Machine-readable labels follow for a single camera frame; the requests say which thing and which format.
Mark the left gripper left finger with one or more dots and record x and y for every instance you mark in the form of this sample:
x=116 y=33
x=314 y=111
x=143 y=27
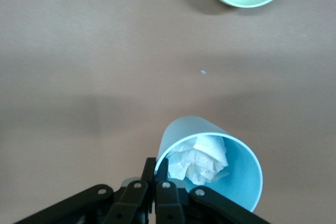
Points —
x=131 y=200

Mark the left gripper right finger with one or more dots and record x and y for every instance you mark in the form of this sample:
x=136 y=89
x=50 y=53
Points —
x=170 y=203

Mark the blue cup holding tissue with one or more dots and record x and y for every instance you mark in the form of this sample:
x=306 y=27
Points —
x=244 y=171

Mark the crumpled white tissue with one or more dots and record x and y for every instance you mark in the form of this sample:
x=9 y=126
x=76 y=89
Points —
x=199 y=159

